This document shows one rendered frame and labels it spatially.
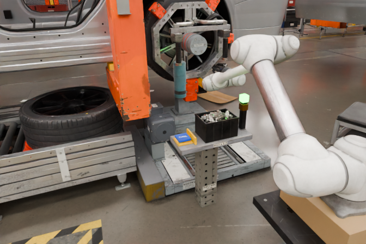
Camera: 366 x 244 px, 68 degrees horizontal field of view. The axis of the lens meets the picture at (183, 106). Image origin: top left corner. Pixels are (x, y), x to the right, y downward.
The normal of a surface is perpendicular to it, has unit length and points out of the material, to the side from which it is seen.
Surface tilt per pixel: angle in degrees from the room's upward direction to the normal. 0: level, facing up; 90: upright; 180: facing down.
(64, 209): 0
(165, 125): 90
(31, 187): 90
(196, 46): 90
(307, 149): 31
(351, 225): 5
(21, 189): 90
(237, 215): 0
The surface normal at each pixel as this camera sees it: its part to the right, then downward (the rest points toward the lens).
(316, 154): 0.15, -0.58
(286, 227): -0.02, -0.92
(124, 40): 0.37, 0.36
